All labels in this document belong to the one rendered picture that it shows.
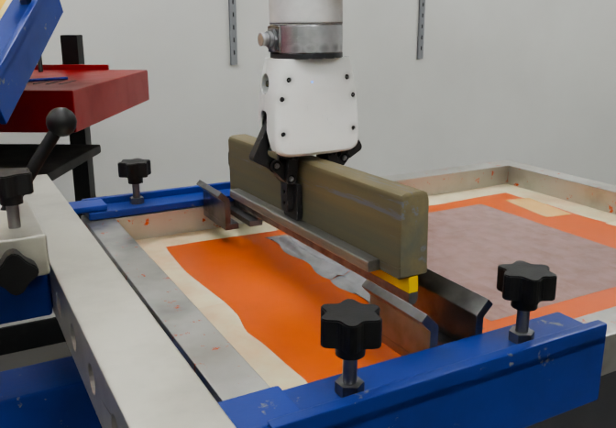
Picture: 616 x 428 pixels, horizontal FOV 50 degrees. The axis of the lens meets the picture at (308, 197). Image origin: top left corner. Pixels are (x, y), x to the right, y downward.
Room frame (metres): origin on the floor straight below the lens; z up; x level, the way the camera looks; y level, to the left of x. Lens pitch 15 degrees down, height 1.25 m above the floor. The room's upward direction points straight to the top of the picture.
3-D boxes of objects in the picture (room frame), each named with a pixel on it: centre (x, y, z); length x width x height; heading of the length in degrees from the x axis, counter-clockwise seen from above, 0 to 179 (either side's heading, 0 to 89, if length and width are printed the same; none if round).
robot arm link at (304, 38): (0.70, 0.01, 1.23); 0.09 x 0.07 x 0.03; 119
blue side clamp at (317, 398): (0.44, -0.10, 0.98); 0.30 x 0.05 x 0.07; 119
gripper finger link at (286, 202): (0.69, 0.03, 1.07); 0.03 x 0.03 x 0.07; 29
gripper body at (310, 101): (0.70, 0.00, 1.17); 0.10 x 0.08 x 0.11; 119
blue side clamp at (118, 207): (0.93, 0.17, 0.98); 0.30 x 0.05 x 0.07; 119
